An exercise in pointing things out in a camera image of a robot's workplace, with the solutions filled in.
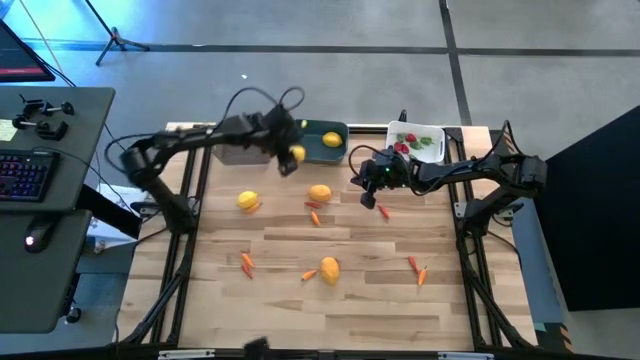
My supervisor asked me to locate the silver edge bracket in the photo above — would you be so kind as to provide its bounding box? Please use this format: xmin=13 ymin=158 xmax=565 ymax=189
xmin=157 ymin=348 xmax=216 ymax=360
xmin=437 ymin=351 xmax=496 ymax=360

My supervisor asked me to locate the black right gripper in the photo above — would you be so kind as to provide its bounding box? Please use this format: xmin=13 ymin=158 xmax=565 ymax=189
xmin=350 ymin=152 xmax=414 ymax=210

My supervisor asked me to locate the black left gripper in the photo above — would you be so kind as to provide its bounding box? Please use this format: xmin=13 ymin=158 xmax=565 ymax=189
xmin=267 ymin=104 xmax=305 ymax=177

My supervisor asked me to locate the grey-blue floor mat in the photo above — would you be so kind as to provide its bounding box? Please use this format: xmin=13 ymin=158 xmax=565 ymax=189
xmin=509 ymin=199 xmax=566 ymax=326

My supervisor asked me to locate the black aluminium table frame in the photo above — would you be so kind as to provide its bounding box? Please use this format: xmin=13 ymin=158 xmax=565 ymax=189
xmin=117 ymin=122 xmax=539 ymax=351

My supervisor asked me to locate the teal plastic basket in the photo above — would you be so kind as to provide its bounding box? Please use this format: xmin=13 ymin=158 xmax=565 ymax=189
xmin=298 ymin=118 xmax=350 ymax=165

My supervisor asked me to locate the white plastic basket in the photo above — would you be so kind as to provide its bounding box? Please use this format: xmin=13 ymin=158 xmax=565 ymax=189
xmin=385 ymin=120 xmax=446 ymax=164

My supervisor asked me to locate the black screw clamp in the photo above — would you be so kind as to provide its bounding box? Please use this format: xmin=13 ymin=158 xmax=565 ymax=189
xmin=18 ymin=94 xmax=76 ymax=120
xmin=11 ymin=114 xmax=70 ymax=142

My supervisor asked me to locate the black computer monitor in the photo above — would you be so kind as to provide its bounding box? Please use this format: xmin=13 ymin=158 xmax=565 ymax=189
xmin=0 ymin=19 xmax=56 ymax=84

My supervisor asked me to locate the dark grey desk top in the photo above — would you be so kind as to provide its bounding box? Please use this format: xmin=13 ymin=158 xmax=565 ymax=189
xmin=0 ymin=86 xmax=117 ymax=214
xmin=0 ymin=209 xmax=94 ymax=335

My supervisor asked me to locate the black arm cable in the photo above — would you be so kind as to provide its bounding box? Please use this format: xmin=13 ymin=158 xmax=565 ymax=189
xmin=348 ymin=119 xmax=516 ymax=177
xmin=104 ymin=85 xmax=306 ymax=161

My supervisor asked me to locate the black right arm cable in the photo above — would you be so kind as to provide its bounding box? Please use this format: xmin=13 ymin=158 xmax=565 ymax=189
xmin=348 ymin=119 xmax=516 ymax=177

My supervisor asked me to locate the black desk support bar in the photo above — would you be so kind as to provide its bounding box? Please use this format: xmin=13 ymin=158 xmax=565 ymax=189
xmin=74 ymin=184 xmax=144 ymax=240

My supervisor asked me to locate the orange citrus fruit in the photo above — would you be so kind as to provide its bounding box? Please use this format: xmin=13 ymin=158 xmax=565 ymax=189
xmin=307 ymin=184 xmax=333 ymax=203
xmin=319 ymin=256 xmax=341 ymax=286

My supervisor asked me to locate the pale paper note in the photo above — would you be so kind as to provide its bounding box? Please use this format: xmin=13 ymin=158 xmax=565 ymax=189
xmin=0 ymin=118 xmax=19 ymax=143

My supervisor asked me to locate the large black box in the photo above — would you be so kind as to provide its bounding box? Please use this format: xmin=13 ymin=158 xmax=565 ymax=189
xmin=529 ymin=103 xmax=640 ymax=312

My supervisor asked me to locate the black computer mouse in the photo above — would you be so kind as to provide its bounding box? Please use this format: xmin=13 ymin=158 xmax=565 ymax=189
xmin=23 ymin=216 xmax=57 ymax=254

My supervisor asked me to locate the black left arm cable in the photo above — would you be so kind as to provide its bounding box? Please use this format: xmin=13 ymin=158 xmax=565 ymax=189
xmin=104 ymin=85 xmax=306 ymax=161

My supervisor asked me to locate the black tripod stand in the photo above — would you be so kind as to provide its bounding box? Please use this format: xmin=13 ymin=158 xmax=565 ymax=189
xmin=82 ymin=0 xmax=151 ymax=67

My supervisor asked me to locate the black backlit keyboard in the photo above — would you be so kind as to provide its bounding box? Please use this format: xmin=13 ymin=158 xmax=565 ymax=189
xmin=0 ymin=148 xmax=62 ymax=204

